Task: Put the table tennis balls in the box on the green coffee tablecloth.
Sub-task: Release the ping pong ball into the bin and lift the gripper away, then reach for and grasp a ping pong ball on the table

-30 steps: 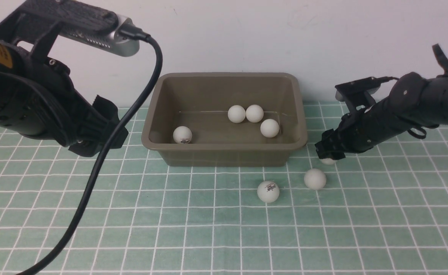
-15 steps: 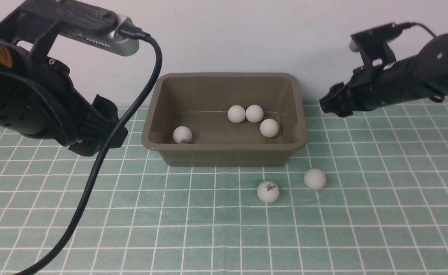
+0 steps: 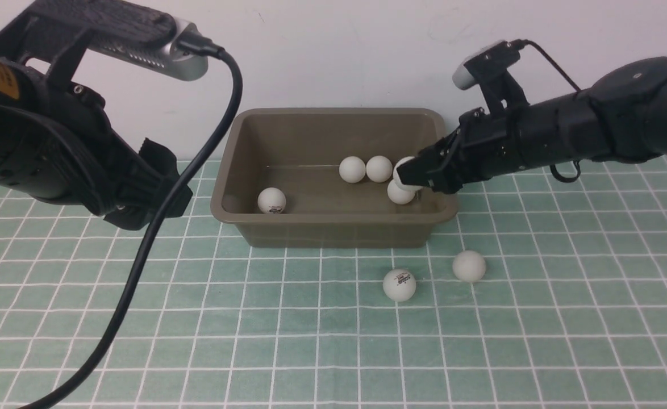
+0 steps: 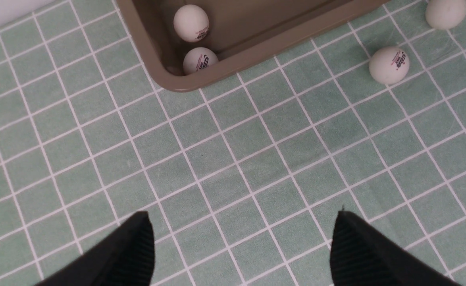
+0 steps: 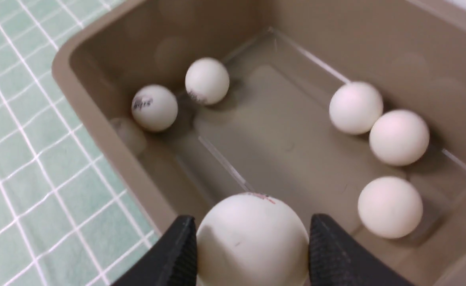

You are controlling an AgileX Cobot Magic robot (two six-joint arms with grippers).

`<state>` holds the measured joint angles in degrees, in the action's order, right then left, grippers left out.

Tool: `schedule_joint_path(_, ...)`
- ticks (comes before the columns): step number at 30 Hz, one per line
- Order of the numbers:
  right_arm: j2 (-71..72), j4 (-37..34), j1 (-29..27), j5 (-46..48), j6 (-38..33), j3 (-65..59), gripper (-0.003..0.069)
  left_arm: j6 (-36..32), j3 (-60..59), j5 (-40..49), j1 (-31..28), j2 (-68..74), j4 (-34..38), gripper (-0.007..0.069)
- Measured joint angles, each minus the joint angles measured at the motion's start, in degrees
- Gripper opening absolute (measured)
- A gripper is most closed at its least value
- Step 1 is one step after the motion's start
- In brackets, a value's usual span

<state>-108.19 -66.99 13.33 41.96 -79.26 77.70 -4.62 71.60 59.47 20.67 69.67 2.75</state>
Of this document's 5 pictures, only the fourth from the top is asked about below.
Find green checkered tablecloth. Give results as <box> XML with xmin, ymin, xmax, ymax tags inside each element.
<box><xmin>0</xmin><ymin>0</ymin><xmax>466</xmax><ymax>286</ymax></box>

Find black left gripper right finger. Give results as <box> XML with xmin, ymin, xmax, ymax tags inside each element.
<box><xmin>329</xmin><ymin>211</ymin><xmax>457</xmax><ymax>286</ymax></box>

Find olive green plastic bin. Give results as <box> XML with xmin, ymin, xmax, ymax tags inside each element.
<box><xmin>117</xmin><ymin>0</ymin><xmax>385</xmax><ymax>92</ymax></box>

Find white logo ball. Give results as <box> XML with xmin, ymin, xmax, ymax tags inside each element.
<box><xmin>369</xmin><ymin>46</ymin><xmax>410</xmax><ymax>85</ymax></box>
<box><xmin>183</xmin><ymin>47</ymin><xmax>219</xmax><ymax>75</ymax></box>

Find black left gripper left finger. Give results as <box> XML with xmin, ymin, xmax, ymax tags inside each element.
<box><xmin>37</xmin><ymin>211</ymin><xmax>155</xmax><ymax>286</ymax></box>

